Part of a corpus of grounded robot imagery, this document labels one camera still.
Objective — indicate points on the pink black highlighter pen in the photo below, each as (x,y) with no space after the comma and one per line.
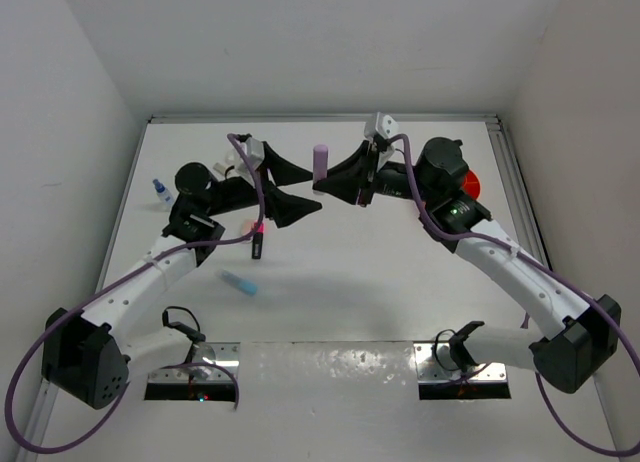
(257,242)

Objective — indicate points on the orange round divided container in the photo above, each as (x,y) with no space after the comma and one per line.
(471,185)

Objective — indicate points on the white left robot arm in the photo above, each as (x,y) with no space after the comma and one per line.
(577,333)

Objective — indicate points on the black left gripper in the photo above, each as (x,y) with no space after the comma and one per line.
(393,179)

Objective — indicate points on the blue cap spray bottle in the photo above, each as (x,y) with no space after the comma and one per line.
(164,195)

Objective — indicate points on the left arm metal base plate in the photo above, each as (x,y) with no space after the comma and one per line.
(208,362)

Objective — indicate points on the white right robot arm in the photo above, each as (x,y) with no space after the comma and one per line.
(91,355)

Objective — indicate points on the pink mini stapler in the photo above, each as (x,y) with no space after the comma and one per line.
(247,227)

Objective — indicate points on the beige rectangular eraser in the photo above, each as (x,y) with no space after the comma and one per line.
(218,168)

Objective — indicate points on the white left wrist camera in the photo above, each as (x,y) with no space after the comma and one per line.
(378,132)

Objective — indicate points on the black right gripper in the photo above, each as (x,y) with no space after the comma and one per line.
(247,194)

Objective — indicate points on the purple translucent highlighter pen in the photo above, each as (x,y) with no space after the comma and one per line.
(320,165)

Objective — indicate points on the light blue highlighter pen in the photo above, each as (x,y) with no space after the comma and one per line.
(240,284)

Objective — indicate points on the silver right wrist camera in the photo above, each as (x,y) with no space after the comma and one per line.
(245,165)

